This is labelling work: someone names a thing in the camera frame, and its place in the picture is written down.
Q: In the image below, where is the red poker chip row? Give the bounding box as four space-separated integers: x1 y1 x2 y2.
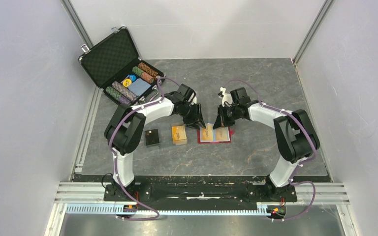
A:
140 72 155 84

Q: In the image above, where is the clear plastic card box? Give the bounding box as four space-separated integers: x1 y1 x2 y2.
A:
143 124 182 148

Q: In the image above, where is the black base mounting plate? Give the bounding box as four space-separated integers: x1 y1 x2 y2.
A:
103 176 297 211

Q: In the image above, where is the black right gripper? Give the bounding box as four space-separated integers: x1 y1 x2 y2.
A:
213 104 240 129

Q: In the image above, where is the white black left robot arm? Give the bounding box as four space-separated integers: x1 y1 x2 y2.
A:
104 84 206 200

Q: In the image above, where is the orange card stack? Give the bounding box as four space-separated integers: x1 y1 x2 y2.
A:
171 125 188 145

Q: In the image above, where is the blue playing card deck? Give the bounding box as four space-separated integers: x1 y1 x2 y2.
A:
128 79 151 96

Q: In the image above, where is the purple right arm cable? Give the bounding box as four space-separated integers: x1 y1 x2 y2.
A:
223 79 317 222

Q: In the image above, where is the red leather card holder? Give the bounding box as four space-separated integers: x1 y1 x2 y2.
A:
197 123 232 144

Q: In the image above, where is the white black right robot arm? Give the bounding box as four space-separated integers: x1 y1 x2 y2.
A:
213 87 320 201

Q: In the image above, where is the black aluminium poker chip case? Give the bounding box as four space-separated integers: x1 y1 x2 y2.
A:
78 27 165 105

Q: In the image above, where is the green purple poker chip row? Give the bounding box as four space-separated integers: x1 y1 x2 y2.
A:
105 87 131 105

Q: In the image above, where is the brown poker chip row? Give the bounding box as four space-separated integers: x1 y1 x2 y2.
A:
138 62 159 77

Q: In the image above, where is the gold credit card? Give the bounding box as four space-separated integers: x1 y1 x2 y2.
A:
199 125 214 143
215 127 231 142

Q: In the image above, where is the purple grey poker chip row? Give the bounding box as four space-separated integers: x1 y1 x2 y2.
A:
112 82 138 102

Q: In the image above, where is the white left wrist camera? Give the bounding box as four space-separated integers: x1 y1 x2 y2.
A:
189 91 197 105

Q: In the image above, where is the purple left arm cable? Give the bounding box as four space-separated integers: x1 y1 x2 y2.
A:
108 77 183 221

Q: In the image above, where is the blue dealer chip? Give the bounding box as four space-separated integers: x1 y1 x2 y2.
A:
128 74 137 82

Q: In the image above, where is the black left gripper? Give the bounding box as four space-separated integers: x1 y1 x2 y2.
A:
179 102 206 131

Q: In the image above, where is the aluminium slotted rail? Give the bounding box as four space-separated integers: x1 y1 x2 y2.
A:
65 204 282 216

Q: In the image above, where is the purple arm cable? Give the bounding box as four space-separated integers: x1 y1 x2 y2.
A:
108 77 183 221
223 79 317 222

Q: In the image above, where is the black card stack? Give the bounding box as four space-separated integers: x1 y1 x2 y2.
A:
144 129 160 147

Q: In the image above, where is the yellow dealer chip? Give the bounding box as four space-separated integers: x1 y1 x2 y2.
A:
122 78 132 88

